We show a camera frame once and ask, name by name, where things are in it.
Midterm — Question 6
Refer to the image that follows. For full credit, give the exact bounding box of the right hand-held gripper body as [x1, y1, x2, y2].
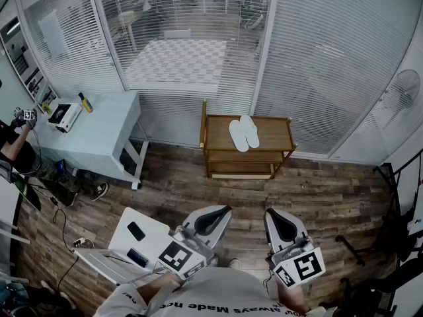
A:
[269, 239, 327, 289]

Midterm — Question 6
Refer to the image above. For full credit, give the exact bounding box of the white stool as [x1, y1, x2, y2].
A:
[71, 206, 176, 287]

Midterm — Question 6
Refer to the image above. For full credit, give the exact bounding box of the wooden shelf rack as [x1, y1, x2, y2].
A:
[200, 99, 297, 180]

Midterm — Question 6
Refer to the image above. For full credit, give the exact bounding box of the yellow bottle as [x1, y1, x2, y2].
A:
[78, 92, 94, 114]

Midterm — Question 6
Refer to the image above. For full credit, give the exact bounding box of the person's white t-shirt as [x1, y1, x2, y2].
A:
[94, 265, 338, 317]

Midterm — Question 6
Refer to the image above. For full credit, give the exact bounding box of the person's left forearm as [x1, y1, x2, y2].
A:
[137, 271, 186, 307]

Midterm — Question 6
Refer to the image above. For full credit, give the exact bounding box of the white standing fan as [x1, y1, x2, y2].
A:
[379, 69, 421, 112]

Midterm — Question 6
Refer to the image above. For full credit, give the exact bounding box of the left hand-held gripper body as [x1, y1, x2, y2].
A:
[157, 225, 217, 281]

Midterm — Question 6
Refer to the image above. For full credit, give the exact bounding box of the light grey table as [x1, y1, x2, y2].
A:
[28, 90, 150, 191]

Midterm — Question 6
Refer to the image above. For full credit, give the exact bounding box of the black phone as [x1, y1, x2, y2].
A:
[127, 221, 146, 242]
[126, 248, 149, 268]

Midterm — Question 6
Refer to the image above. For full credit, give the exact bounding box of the black office chair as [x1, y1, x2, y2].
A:
[340, 249, 423, 317]

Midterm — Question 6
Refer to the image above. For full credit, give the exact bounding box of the black floor cable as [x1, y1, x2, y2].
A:
[48, 195, 81, 293]

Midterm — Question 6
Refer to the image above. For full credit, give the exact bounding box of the person's right forearm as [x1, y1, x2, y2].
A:
[276, 281, 310, 313]

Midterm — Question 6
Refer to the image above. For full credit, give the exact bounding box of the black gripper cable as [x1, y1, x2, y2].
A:
[262, 269, 277, 297]

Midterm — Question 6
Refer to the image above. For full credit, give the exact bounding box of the checkered board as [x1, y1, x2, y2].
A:
[125, 38, 229, 94]

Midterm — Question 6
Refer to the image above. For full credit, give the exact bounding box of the white portable gas stove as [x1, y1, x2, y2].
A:
[46, 102, 83, 133]

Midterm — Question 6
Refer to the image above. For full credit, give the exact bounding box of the whiteboard on black stand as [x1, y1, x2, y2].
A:
[335, 152, 423, 277]

